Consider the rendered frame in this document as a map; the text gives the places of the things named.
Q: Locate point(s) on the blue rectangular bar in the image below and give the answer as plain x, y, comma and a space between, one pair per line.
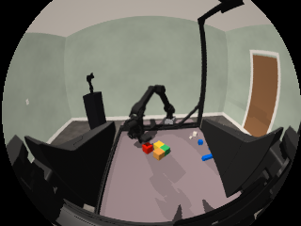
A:
207, 157

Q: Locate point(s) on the yellow cube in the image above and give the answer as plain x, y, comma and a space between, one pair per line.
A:
157, 145

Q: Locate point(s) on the wooden cube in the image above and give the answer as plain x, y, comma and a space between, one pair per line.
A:
158, 154

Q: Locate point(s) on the green cube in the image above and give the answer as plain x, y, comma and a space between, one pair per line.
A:
165, 148

